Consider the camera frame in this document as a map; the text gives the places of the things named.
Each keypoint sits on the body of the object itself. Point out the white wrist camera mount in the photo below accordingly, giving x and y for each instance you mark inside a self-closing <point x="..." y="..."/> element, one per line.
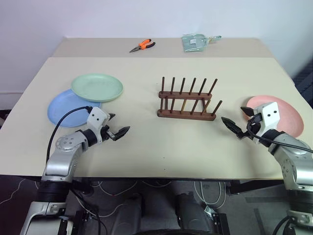
<point x="96" y="118"/>
<point x="270" y="113"/>

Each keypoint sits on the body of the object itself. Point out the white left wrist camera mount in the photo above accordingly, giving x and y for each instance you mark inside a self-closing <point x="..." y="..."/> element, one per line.
<point x="96" y="118"/>

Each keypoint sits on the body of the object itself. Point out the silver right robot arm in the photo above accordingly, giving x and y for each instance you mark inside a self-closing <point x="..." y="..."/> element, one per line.
<point x="293" y="166"/>

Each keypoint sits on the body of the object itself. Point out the red plate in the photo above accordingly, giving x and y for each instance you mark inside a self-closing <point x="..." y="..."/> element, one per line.
<point x="291" y="117"/>

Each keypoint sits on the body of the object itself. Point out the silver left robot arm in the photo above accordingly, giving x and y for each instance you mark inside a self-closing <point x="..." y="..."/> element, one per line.
<point x="62" y="156"/>

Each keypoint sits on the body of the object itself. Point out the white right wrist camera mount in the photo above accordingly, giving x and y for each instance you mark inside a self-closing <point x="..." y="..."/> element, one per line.
<point x="270" y="113"/>

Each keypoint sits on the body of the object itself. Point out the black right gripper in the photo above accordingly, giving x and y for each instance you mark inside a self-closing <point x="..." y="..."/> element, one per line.
<point x="255" y="120"/>

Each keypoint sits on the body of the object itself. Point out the blue plate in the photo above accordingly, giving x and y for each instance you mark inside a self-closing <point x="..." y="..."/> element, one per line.
<point x="64" y="110"/>

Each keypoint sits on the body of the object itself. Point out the black ribbed floor object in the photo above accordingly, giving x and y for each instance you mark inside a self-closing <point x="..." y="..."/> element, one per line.
<point x="304" y="80"/>

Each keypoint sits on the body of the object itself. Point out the clear green plastic packet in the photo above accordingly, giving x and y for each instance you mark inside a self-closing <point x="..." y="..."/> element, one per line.
<point x="193" y="43"/>

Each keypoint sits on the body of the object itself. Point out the green plate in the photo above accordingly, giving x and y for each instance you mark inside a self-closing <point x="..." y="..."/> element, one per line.
<point x="97" y="86"/>

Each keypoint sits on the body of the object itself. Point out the dark rounded robot leg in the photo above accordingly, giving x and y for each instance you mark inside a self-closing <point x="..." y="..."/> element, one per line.
<point x="127" y="215"/>
<point x="193" y="215"/>

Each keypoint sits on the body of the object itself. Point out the black table frame bar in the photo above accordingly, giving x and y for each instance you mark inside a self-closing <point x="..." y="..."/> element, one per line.
<point x="256" y="187"/>

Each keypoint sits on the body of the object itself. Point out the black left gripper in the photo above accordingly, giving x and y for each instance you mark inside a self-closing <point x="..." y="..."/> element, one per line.
<point x="106" y="134"/>

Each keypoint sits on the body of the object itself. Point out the wooden dish rack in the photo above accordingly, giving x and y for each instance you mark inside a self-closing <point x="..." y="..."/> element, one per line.
<point x="185" y="114"/>

